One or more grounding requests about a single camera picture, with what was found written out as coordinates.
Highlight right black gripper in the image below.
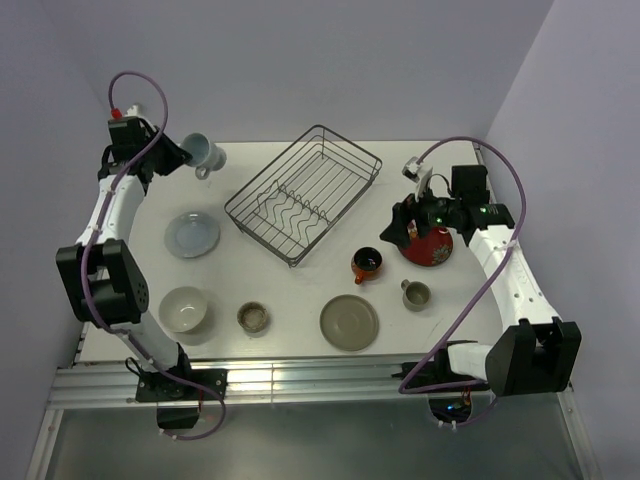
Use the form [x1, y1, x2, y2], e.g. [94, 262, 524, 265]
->
[380, 176, 462, 249]

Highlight light blue ceramic mug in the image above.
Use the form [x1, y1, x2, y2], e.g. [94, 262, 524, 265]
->
[180, 133, 227, 180]

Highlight orange black patterned cup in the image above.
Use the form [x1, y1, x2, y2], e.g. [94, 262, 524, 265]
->
[351, 246, 383, 285]

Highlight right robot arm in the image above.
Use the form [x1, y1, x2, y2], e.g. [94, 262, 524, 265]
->
[380, 165, 582, 397]

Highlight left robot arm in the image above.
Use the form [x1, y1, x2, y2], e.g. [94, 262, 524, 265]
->
[55, 105, 195, 399]

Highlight red floral plate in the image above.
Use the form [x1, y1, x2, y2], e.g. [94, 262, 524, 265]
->
[398, 225, 454, 267]

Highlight small grey espresso cup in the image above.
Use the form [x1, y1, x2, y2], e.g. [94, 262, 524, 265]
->
[401, 279, 431, 312]

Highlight light blue saucer plate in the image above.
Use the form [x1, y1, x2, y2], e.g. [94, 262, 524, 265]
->
[164, 212, 221, 259]

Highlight grey stoneware saucer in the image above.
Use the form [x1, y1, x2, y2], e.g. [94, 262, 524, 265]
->
[319, 294, 379, 352]

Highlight white ceramic bowl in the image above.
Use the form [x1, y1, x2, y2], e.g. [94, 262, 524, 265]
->
[158, 286, 208, 333]

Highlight small brown speckled cup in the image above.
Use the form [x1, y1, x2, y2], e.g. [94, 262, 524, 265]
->
[237, 301, 270, 334]

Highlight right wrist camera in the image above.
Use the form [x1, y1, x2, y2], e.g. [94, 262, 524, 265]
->
[402, 157, 433, 200]

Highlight dark wire dish rack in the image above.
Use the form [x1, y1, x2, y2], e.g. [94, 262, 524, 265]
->
[224, 124, 383, 268]

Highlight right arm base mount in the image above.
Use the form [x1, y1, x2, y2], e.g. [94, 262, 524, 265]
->
[407, 361, 489, 426]

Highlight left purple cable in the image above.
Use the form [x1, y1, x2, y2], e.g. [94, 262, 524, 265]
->
[79, 72, 227, 442]

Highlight aluminium extrusion rail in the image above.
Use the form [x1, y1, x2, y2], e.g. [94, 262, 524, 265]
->
[47, 355, 574, 411]

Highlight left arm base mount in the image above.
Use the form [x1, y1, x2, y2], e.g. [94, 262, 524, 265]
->
[135, 368, 228, 432]

